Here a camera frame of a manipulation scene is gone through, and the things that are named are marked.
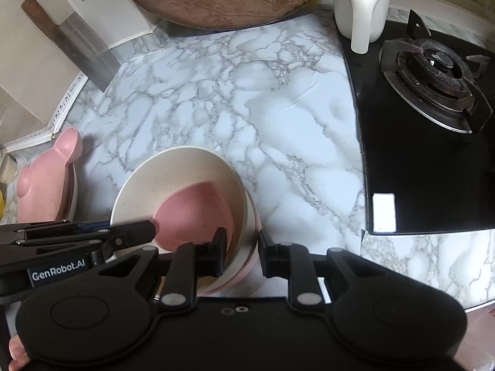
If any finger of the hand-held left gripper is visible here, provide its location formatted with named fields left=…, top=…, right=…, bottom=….
left=0, top=220, right=113, bottom=241
left=11, top=220, right=157, bottom=259

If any white music-note edge strip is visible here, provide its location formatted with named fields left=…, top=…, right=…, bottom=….
left=4, top=71, right=89, bottom=151

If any pink heart-shaped dish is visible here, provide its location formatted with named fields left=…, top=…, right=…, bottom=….
left=153, top=181, right=235, bottom=252

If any gas burner with pan support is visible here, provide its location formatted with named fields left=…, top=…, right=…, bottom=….
left=378, top=10, right=493, bottom=134

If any cream bowl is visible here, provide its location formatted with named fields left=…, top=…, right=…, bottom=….
left=110, top=146, right=248, bottom=279

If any pink bear-shaped plate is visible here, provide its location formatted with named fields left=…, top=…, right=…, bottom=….
left=16, top=127, right=84, bottom=225

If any cleaver with wooden handle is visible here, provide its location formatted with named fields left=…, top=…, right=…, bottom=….
left=21, top=0, right=120, bottom=92

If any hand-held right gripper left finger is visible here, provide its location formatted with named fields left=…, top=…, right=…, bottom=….
left=97, top=227, right=229, bottom=312

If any white thermos mug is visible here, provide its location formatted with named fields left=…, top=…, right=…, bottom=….
left=330, top=0, right=392, bottom=55

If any person's left hand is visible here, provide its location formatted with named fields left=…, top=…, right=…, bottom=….
left=8, top=334, right=32, bottom=371

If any black glass gas stove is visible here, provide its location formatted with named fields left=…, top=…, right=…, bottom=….
left=339, top=17, right=495, bottom=236

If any pink bowl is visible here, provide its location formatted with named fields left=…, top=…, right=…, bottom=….
left=201, top=193, right=260, bottom=295

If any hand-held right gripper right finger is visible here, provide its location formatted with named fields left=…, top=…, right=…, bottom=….
left=257, top=230, right=383, bottom=312

